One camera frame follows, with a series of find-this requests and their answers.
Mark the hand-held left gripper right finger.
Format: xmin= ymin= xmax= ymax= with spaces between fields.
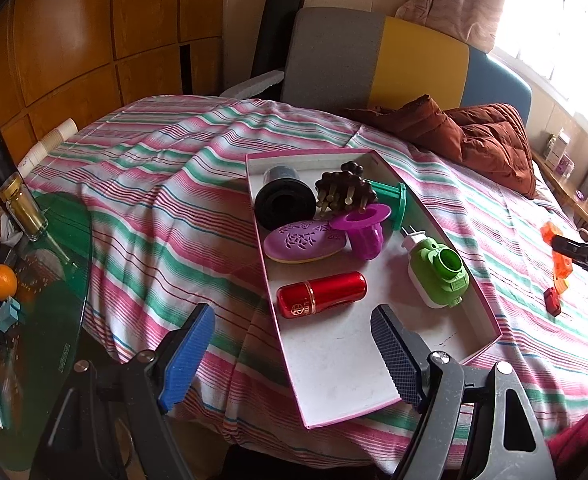
xmin=370 ymin=304 xmax=557 ymax=480

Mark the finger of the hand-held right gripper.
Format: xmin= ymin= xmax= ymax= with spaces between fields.
xmin=549 ymin=236 xmax=588 ymax=263

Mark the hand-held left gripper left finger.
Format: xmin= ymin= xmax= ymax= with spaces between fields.
xmin=29 ymin=302 xmax=216 ymax=480

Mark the white tray with pink rim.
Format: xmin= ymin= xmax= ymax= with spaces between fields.
xmin=245 ymin=147 xmax=504 ymax=429

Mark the green and white plug-in device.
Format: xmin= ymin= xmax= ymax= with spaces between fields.
xmin=400 ymin=225 xmax=471 ymax=309

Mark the red metal cylinder case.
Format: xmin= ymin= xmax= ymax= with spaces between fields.
xmin=276 ymin=271 xmax=368 ymax=320

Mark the purple plastic cup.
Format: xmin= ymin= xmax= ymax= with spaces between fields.
xmin=330 ymin=204 xmax=392 ymax=261

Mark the oval purple and gold case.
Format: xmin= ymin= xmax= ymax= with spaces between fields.
xmin=263 ymin=219 xmax=349 ymax=264

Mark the brown wooden massage comb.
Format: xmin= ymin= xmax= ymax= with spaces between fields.
xmin=315 ymin=160 xmax=377 ymax=221

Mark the orange plastic piece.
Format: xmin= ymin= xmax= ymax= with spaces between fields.
xmin=540 ymin=221 xmax=573 ymax=293

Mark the wooden nightstand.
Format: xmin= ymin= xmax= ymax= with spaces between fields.
xmin=531 ymin=147 xmax=588 ymax=233

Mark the white box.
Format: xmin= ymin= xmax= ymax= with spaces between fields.
xmin=546 ymin=130 xmax=572 ymax=161

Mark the brown quilted duvet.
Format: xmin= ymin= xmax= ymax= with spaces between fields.
xmin=344 ymin=94 xmax=539 ymax=198

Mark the green glass table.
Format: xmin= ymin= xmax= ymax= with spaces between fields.
xmin=0 ymin=192 xmax=92 ymax=471

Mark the green plastic spool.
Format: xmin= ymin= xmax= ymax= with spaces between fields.
xmin=366 ymin=180 xmax=407 ymax=233

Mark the small blue box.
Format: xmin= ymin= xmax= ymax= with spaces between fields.
xmin=0 ymin=297 xmax=27 ymax=333

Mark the person's pink clothing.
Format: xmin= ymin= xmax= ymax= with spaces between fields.
xmin=546 ymin=400 xmax=588 ymax=480

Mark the black cylindrical holder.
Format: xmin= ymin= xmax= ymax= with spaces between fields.
xmin=254 ymin=167 xmax=317 ymax=230

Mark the orange fruit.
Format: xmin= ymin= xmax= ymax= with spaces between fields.
xmin=0 ymin=265 xmax=17 ymax=301

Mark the window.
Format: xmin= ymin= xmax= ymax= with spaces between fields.
xmin=491 ymin=0 xmax=588 ymax=141

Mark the glass jar with gold lid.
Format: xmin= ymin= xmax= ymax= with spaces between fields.
xmin=0 ymin=172 xmax=49 ymax=242

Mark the grey yellow blue headboard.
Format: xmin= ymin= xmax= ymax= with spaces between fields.
xmin=280 ymin=7 xmax=532 ymax=123

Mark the stack of paper cups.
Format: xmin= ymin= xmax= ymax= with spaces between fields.
xmin=18 ymin=119 xmax=77 ymax=171

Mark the beige patterned curtain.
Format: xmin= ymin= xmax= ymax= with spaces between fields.
xmin=394 ymin=0 xmax=515 ymax=51

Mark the white foam piece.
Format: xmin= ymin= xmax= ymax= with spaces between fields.
xmin=219 ymin=70 xmax=286 ymax=101

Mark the black rolled mat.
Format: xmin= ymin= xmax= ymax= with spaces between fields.
xmin=251 ymin=0 xmax=305 ymax=81

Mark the wooden wardrobe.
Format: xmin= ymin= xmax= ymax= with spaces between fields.
xmin=0 ymin=0 xmax=225 ymax=181

